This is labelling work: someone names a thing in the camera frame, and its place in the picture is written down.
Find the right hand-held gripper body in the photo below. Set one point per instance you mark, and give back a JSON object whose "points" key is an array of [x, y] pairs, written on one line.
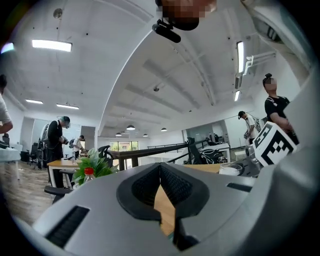
{"points": [[273, 145]]}

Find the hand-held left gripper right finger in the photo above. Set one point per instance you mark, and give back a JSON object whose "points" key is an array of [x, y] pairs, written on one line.
{"points": [[185, 192]]}

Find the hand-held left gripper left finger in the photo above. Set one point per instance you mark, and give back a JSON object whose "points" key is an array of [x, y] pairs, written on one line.
{"points": [[140, 192]]}

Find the black metal railing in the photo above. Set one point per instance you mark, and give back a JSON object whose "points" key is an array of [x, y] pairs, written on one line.
{"points": [[150, 151]]}

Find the green leafy plant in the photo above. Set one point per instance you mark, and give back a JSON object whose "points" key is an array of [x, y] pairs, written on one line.
{"points": [[98, 162]]}

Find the red-capped plastic bottle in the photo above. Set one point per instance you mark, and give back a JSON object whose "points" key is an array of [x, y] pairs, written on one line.
{"points": [[89, 175]]}

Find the white office desk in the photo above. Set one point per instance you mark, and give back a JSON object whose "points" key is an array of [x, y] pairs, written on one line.
{"points": [[220, 148]]}

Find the rectangular ceiling light panel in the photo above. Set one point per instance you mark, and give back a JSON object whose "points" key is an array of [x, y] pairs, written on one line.
{"points": [[237, 95], [51, 45], [34, 101], [67, 106], [240, 57]]}

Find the black chair armrest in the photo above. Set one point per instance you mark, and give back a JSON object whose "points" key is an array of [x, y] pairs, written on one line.
{"points": [[58, 191]]}

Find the white ceiling pipes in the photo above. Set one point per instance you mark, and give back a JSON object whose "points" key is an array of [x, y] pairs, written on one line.
{"points": [[252, 62]]}

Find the round ceiling fixture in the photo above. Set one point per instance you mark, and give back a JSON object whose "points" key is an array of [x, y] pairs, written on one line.
{"points": [[58, 13], [156, 88]]}

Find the white side table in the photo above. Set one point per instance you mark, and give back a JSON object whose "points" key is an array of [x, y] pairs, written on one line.
{"points": [[9, 155]]}

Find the person's head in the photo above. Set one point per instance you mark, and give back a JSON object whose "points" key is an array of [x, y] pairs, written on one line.
{"points": [[185, 12]]}

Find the wooden table with white frame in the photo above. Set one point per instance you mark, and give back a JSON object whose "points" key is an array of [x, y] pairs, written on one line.
{"points": [[61, 163]]}

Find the black head-worn camera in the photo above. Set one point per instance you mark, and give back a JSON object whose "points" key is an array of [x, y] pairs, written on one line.
{"points": [[167, 32]]}

